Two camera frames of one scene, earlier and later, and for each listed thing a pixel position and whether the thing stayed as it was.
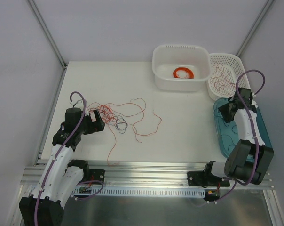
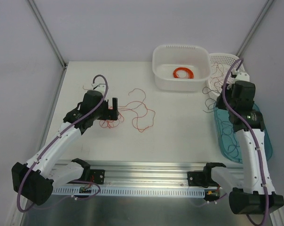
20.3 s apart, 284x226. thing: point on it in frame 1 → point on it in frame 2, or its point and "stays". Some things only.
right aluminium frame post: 255,26 stays
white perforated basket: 226,73 stays
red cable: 161,118 → 142,102
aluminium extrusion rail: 120,174 stays
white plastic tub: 166,57 stays
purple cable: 121,124 → 209,102
